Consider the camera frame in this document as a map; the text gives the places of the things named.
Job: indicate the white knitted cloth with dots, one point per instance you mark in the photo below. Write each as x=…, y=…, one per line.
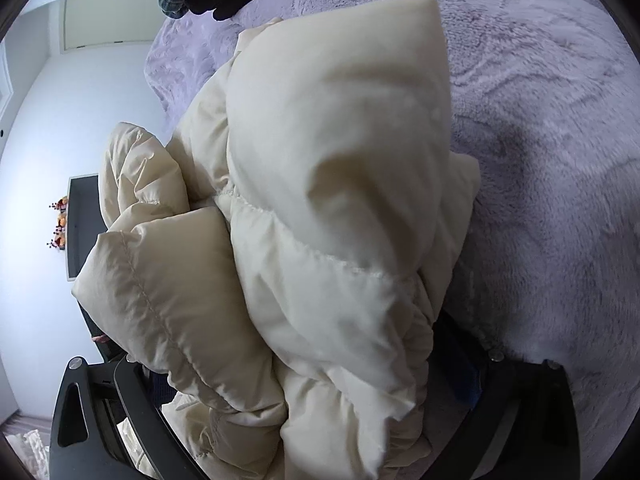
x=27, y=447

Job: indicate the wall-mounted flat screen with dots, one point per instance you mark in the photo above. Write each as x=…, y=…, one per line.
x=85, y=220

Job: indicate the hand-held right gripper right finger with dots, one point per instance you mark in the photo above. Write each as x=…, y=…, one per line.
x=462, y=385

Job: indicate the cream puffer jacket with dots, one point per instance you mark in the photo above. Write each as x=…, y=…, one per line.
x=310, y=210

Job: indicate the lavender fleece blanket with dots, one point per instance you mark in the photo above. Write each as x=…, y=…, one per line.
x=550, y=110

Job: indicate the white door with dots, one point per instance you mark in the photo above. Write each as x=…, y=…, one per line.
x=115, y=17

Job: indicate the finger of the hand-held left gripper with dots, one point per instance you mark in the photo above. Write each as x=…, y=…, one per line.
x=97, y=322

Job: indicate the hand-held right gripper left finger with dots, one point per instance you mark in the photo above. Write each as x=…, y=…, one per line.
x=160, y=391

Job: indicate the person's left hand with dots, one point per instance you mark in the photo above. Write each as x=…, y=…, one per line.
x=100, y=338

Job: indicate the orange flower decoration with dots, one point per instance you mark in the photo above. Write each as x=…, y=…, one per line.
x=61, y=225

